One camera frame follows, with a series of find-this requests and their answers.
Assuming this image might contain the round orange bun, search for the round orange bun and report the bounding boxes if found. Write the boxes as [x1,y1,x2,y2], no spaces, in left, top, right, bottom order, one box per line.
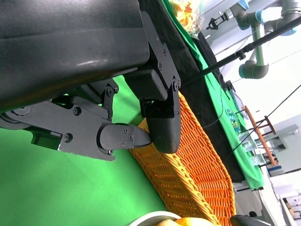
[155,216,214,226]

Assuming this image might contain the clear bag of yellow snacks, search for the clear bag of yellow snacks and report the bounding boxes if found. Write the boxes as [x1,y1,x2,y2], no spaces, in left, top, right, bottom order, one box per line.
[169,0,207,37]

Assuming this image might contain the black pole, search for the black pole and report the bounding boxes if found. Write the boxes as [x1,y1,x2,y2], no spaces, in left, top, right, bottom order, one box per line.
[182,17,301,85]

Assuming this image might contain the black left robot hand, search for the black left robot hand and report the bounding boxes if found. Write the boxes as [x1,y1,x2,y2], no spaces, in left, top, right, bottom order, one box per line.
[0,0,182,162]

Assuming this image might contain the green cloth with cartoon print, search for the green cloth with cartoon print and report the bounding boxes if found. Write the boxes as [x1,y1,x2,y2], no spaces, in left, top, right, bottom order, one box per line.
[161,0,265,191]

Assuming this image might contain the orange wicker basket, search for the orange wicker basket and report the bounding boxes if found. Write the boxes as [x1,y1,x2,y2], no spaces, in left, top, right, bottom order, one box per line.
[129,90,236,226]

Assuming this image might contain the white table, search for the white table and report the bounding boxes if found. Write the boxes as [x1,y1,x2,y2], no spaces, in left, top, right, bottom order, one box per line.
[232,169,301,226]

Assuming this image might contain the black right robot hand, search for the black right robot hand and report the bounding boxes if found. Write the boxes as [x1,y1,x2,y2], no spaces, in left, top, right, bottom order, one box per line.
[229,214,269,226]

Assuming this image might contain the grey panel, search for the grey panel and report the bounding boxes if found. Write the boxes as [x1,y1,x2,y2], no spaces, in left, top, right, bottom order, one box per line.
[263,117,301,175]

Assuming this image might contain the pale grey-green bowl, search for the pale grey-green bowl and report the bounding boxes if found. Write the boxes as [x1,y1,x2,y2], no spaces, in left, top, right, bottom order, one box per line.
[127,210,182,226]

